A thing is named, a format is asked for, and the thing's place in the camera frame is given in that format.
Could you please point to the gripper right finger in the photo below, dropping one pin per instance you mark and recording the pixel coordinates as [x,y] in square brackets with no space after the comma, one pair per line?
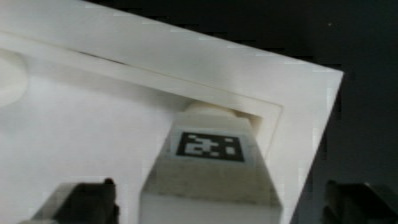
[360,204]

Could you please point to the white square tabletop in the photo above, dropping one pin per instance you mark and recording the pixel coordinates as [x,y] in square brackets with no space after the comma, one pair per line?
[104,72]

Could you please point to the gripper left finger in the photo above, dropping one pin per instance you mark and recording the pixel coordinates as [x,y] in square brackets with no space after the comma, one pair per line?
[81,204]

